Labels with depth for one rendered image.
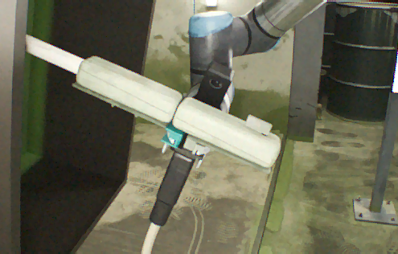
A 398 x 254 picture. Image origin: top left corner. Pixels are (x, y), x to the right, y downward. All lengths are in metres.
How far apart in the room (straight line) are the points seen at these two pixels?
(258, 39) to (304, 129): 1.88
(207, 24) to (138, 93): 0.30
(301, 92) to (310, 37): 0.36
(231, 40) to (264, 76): 1.83
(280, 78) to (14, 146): 2.22
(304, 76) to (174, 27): 0.91
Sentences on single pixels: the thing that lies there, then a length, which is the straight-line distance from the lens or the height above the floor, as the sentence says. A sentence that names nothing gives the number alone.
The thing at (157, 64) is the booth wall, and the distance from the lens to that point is 2.84.
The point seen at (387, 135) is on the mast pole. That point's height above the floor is 0.41.
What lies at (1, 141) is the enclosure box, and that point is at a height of 0.85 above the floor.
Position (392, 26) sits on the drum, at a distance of 3.13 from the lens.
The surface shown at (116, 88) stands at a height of 0.90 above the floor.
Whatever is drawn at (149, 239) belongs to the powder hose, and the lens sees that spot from 0.69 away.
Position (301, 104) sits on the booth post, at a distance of 2.69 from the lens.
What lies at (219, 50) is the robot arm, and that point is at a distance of 0.82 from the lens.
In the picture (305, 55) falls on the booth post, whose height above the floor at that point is 0.59.
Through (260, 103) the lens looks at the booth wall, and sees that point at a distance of 2.71.
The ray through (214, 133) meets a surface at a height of 0.85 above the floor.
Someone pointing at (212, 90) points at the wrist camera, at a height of 0.87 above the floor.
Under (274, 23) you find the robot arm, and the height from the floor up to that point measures 0.96.
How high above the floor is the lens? 1.05
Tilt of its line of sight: 21 degrees down
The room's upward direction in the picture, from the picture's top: straight up
